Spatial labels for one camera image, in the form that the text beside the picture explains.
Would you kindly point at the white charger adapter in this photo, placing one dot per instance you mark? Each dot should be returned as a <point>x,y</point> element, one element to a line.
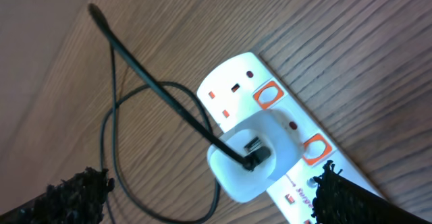
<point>256,156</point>

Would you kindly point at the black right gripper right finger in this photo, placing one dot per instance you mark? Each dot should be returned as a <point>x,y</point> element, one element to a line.
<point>340,201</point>

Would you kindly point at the white power strip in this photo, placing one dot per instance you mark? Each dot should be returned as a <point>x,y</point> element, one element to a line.
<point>254,109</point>

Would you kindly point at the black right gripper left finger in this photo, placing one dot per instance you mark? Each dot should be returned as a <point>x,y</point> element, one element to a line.
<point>78,200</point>

